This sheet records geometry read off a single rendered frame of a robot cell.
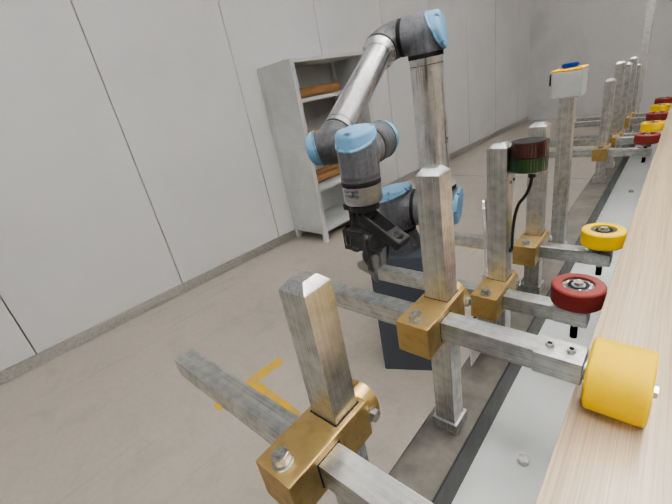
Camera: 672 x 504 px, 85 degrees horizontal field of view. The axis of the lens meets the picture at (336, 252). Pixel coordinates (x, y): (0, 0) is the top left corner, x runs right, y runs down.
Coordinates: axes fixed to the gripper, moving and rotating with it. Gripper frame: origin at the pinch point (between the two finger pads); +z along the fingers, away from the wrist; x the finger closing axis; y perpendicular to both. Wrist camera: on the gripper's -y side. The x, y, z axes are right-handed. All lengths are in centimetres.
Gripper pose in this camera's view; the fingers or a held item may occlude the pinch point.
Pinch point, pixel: (380, 278)
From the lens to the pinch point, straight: 93.7
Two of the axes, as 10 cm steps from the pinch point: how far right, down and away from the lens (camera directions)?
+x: -6.5, 4.1, -6.4
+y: -7.5, -1.7, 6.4
